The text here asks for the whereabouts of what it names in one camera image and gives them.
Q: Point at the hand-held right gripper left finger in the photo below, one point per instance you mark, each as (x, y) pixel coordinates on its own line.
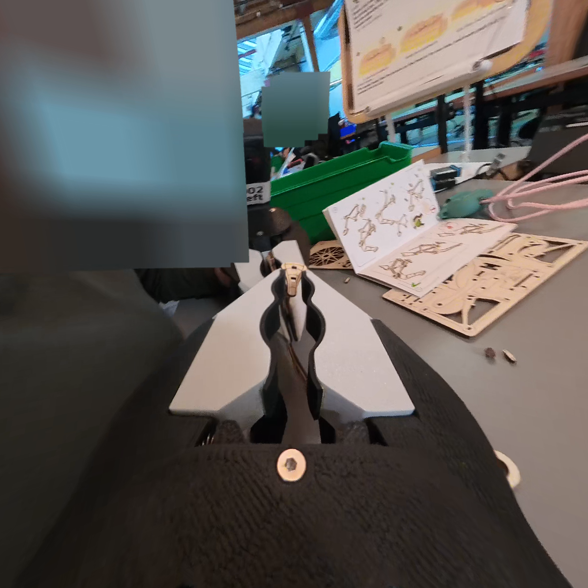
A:
(220, 367)

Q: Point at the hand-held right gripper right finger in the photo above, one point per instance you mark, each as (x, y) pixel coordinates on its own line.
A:
(358, 367)

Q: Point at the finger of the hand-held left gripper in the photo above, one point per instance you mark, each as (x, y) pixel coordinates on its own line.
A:
(294, 252)
(255, 268)

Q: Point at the engraved wooden saddle part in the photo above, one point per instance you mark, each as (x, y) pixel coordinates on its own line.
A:
(293, 275)

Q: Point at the person's left forearm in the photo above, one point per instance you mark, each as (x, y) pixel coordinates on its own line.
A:
(193, 285)

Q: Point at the wooden wheel parts sheet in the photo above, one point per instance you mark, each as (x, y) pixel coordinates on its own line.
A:
(328, 256)

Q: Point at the green plastic bin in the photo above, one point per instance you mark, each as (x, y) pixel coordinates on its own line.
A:
(330, 193)

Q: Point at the white instruction booklet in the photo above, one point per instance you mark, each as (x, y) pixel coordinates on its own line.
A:
(395, 216)

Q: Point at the pale wooden scrap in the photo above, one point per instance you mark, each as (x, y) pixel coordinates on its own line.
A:
(509, 356)

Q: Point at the small black box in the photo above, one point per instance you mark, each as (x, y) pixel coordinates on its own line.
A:
(443, 177)

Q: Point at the teal device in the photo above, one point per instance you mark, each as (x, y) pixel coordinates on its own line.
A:
(464, 204)

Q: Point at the white tape roll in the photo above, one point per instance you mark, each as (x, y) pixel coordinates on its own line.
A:
(516, 480)

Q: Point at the wooden instruction board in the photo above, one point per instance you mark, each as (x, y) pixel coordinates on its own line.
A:
(413, 46)

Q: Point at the dark grey box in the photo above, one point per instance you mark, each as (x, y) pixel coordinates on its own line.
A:
(560, 147)

